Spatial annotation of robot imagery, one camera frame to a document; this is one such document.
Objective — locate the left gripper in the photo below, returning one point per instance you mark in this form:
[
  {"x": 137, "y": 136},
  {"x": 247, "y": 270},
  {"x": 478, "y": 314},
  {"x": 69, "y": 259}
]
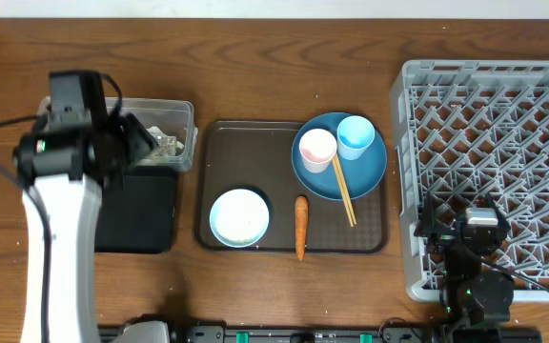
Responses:
[{"x": 141, "y": 139}]

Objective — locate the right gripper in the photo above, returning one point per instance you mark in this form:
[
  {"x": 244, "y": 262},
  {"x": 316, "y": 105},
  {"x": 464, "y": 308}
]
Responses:
[{"x": 427, "y": 224}]

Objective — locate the foil snack wrapper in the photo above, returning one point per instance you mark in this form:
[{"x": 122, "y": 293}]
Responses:
[{"x": 168, "y": 146}]

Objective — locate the light blue bowl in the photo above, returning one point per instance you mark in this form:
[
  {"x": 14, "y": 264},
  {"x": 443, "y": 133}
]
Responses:
[{"x": 239, "y": 218}]

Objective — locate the orange carrot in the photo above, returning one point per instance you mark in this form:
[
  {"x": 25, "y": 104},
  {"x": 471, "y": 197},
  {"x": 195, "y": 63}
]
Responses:
[{"x": 301, "y": 225}]

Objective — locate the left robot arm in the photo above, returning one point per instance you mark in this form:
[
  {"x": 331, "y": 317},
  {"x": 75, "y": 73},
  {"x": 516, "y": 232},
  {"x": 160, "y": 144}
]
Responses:
[{"x": 62, "y": 165}]

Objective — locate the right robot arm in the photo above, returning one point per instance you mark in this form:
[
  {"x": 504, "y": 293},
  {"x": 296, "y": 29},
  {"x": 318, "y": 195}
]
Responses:
[{"x": 476, "y": 301}]

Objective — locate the black waste tray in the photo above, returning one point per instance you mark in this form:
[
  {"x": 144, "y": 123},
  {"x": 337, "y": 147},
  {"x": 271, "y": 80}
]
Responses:
[{"x": 137, "y": 212}]

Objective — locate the grey dishwasher rack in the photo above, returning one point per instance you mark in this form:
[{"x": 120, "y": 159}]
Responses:
[{"x": 463, "y": 131}]

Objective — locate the clear plastic bin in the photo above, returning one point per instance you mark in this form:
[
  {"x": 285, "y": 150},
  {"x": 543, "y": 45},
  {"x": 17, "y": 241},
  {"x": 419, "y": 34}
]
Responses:
[{"x": 174, "y": 118}]

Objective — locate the wooden chopstick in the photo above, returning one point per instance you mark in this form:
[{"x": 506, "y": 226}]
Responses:
[
  {"x": 347, "y": 188},
  {"x": 342, "y": 189}
]

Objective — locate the dark blue plate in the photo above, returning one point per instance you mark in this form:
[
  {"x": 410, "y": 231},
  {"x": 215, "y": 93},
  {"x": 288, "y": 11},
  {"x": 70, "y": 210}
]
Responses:
[{"x": 361, "y": 175}]

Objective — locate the brown serving tray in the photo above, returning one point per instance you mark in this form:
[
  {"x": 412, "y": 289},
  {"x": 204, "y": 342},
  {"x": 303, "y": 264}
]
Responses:
[{"x": 257, "y": 155}]

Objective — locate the light blue cup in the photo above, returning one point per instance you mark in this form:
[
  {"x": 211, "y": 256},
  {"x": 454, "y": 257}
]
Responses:
[{"x": 354, "y": 136}]

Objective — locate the pink white cup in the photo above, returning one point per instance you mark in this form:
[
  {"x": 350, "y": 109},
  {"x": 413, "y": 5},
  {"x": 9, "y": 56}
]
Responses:
[{"x": 317, "y": 148}]

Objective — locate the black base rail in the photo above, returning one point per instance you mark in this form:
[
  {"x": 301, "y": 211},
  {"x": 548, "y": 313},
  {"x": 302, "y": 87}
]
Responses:
[{"x": 391, "y": 334}]

